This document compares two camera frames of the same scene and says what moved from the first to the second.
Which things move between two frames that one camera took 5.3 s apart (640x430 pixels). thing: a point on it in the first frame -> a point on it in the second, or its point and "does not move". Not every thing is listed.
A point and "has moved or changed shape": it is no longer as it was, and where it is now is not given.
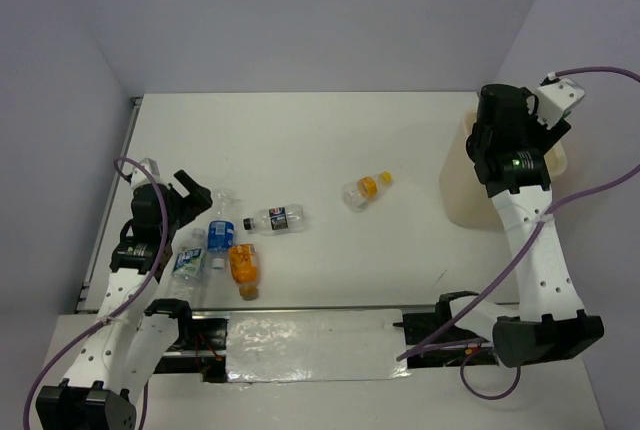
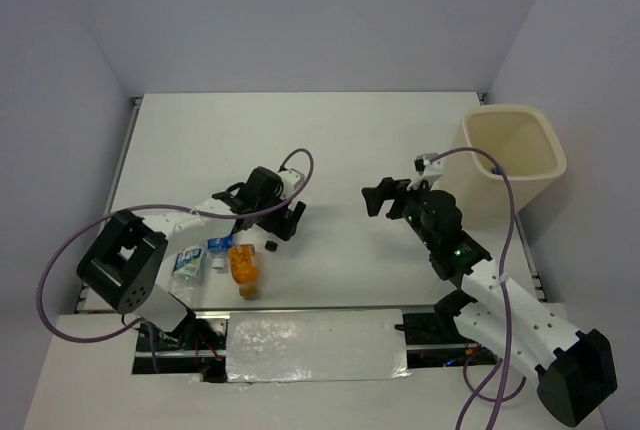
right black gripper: [543, 139] -> [390, 188]
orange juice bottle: [244, 262] does not move
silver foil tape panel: [315, 345] does not move
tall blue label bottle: [221, 233] does not move
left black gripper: [193, 204] -> [287, 227]
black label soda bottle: [277, 220] has moved or changed shape
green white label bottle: [187, 275] does not move
